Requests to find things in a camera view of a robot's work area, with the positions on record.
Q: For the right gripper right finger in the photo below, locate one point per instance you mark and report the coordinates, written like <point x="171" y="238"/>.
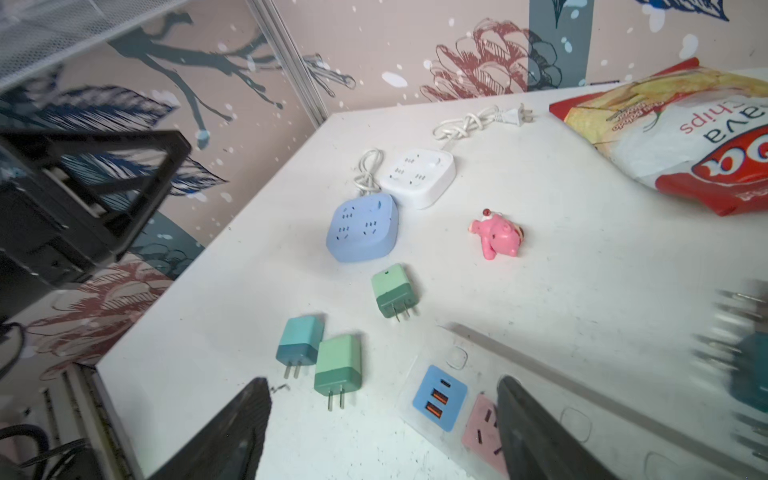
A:
<point x="534" y="444"/>

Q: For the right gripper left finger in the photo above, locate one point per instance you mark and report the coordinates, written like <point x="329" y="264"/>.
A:
<point x="230" y="445"/>

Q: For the white multicolour power strip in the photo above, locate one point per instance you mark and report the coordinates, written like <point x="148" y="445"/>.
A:
<point x="450" y="398"/>

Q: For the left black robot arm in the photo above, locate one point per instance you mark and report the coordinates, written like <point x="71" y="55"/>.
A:
<point x="73" y="202"/>

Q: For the teal charger plug left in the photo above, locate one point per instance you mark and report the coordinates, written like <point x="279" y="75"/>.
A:
<point x="299" y="343"/>

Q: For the teal charger plug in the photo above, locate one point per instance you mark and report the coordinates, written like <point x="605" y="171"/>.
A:
<point x="299" y="343"/>
<point x="735" y="348"/>

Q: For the green charger plug left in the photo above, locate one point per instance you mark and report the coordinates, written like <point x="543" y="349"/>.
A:
<point x="338" y="368"/>

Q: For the green charger plug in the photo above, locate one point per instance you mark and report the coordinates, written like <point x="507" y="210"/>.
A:
<point x="338" y="368"/>
<point x="394" y="293"/>

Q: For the green charger plug centre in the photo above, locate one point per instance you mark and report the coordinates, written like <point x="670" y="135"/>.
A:
<point x="394" y="293"/>

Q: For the teal charger plug lower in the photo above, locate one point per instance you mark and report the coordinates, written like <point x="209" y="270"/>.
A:
<point x="735" y="348"/>

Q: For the pink pig toy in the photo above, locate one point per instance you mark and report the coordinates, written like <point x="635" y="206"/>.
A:
<point x="498" y="235"/>

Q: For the blue square socket cube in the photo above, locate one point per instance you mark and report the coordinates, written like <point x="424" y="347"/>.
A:
<point x="364" y="228"/>

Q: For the white square socket cube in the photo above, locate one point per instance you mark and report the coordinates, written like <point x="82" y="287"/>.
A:
<point x="418" y="178"/>

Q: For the red white chips bag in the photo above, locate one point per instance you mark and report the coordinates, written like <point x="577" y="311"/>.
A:
<point x="688" y="131"/>

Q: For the white mesh wall shelf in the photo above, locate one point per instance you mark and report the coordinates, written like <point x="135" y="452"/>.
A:
<point x="36" y="35"/>

